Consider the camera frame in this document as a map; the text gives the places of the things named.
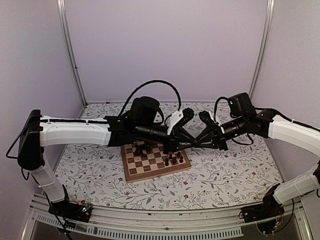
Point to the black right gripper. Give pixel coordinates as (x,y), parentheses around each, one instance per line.
(219,140)

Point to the right aluminium frame post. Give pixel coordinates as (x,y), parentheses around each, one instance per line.
(266,29)

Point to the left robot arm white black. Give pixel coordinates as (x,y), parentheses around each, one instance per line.
(42,131)

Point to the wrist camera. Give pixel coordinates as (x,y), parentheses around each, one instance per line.
(178,119)
(208,119)

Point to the front aluminium slotted rail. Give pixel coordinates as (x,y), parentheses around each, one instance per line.
(196,216)

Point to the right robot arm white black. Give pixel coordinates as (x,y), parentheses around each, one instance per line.
(273,126)

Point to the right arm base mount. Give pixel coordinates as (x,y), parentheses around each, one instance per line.
(267,215)

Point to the floral patterned table mat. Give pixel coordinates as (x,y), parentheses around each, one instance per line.
(241,175)

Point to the wooden chess board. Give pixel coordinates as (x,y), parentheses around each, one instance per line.
(140,168)

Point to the aluminium frame post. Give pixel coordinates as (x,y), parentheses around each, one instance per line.
(61,7)
(266,29)

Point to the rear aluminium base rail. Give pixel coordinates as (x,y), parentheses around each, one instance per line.
(161,101)

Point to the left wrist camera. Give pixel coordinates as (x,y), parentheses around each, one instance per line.
(178,119)

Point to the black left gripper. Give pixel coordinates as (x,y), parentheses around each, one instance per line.
(179,138)

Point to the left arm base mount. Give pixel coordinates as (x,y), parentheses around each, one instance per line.
(80,211)

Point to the pile of dark chess pieces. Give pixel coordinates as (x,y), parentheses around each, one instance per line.
(141,150)

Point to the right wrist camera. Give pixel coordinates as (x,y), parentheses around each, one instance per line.
(208,119)

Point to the left aluminium frame post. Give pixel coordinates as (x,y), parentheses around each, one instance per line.
(61,7)

